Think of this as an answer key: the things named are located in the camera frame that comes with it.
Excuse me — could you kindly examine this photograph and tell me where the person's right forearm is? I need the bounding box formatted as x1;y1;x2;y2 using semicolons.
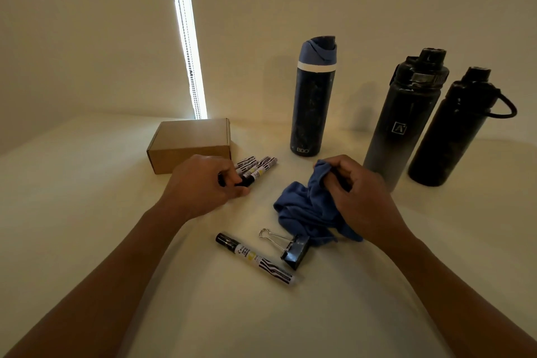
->
381;234;537;358

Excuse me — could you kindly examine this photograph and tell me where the person's left forearm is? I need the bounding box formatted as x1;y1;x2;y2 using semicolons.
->
4;202;187;358

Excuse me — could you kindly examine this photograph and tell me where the black grey gradient bottle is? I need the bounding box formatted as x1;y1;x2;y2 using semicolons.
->
363;48;450;193

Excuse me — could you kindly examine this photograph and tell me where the blue cloth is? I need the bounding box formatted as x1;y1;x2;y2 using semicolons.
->
273;159;364;247

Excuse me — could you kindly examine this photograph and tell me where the brown paper box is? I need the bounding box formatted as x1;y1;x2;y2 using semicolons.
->
146;118;232;175

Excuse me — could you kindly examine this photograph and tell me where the black binder clip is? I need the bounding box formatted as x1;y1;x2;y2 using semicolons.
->
258;228;312;271

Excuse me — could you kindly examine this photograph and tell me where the person's right hand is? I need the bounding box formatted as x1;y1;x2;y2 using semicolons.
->
314;154;414;253

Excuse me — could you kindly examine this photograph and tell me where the navy bottle with blue lid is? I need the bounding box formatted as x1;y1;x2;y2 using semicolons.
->
290;36;338;158

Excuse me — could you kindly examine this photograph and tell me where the person's left hand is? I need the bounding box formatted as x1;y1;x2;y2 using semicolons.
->
157;154;251;222

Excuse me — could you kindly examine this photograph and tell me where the black bottle with loop handle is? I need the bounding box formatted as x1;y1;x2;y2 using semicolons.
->
407;67;518;187

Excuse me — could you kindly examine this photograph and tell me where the barcode label black marker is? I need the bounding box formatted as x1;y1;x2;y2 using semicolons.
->
242;156;272;180

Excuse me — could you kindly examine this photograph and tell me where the beaded blind chain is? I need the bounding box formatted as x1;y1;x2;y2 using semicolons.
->
167;0;205;120

